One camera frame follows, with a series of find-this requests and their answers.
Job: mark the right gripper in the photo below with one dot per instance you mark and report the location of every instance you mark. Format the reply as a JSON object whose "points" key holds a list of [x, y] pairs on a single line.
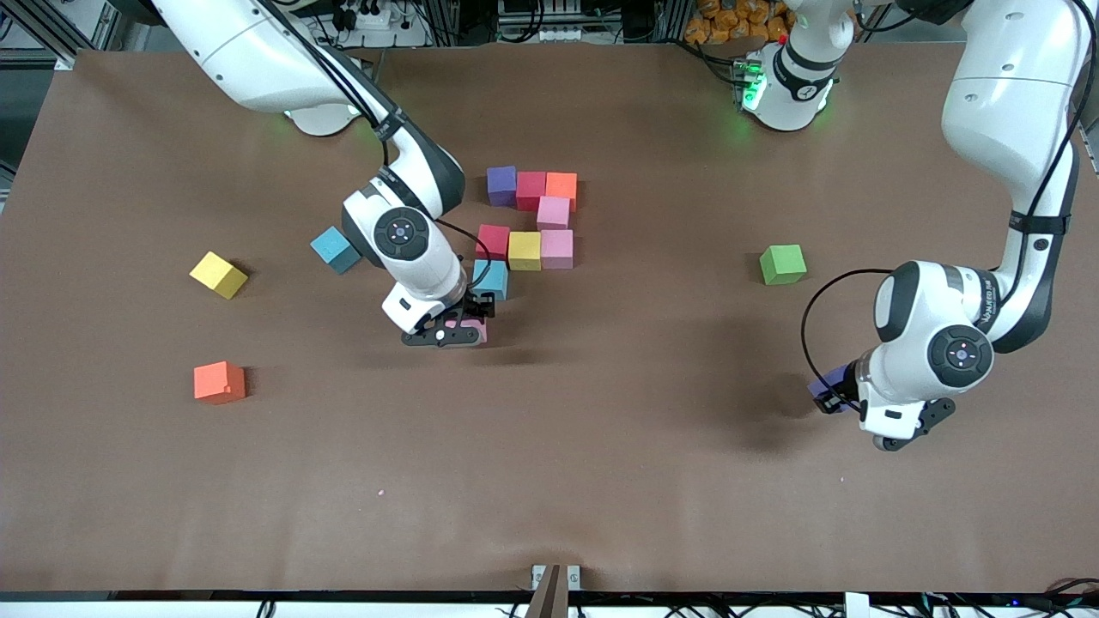
{"points": [[477, 305]]}

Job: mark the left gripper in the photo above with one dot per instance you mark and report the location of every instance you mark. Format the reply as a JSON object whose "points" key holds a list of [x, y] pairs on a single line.
{"points": [[846, 383]]}

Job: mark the purple foam block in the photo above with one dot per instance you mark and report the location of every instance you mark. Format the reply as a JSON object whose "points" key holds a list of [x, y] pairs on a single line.
{"points": [[501, 184], [831, 379]]}

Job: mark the pink foam block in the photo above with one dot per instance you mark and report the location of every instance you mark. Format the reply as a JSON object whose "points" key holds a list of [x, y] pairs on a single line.
{"points": [[558, 249], [472, 328], [554, 212]]}

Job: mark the cyan foam block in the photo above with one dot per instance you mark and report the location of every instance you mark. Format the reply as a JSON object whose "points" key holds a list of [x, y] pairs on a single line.
{"points": [[330, 251], [496, 279]]}

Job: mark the red foam block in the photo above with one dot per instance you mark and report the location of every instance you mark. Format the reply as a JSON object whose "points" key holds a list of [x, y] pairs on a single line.
{"points": [[496, 243], [531, 190]]}

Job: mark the yellow foam block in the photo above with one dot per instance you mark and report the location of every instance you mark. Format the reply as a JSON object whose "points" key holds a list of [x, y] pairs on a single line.
{"points": [[216, 273], [525, 251]]}

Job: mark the orange foam block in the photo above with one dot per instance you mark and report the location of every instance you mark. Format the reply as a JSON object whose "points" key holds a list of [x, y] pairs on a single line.
{"points": [[562, 187], [219, 382]]}

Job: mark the green foam block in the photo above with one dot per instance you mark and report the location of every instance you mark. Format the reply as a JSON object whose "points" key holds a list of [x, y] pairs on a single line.
{"points": [[782, 264]]}

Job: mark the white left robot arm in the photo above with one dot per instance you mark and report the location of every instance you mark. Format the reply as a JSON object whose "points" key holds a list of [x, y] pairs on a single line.
{"points": [[1004, 103]]}

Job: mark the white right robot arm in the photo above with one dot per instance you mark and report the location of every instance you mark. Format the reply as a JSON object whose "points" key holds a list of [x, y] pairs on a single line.
{"points": [[249, 51]]}

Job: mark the white paper tag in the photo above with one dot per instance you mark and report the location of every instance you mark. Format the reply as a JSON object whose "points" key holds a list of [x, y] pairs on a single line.
{"points": [[857, 605]]}

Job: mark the white power strip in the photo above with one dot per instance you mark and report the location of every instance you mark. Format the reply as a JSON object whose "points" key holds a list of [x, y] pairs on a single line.
{"points": [[403, 34]]}

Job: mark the grey electronics rack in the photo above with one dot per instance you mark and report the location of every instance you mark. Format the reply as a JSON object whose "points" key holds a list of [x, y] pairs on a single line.
{"points": [[558, 34]]}

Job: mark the pile of orange packets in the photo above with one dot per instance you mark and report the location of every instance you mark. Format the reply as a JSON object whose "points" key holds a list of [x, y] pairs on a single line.
{"points": [[730, 21]]}

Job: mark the grey metal table edge bracket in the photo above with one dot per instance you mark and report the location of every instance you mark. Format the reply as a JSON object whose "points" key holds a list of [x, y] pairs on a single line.
{"points": [[538, 573]]}

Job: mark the brown tapered post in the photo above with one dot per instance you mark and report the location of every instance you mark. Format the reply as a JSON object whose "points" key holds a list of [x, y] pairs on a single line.
{"points": [[549, 596]]}

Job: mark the aluminium frame strut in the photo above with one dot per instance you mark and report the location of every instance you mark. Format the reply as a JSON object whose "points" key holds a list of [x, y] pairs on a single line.
{"points": [[43, 30]]}

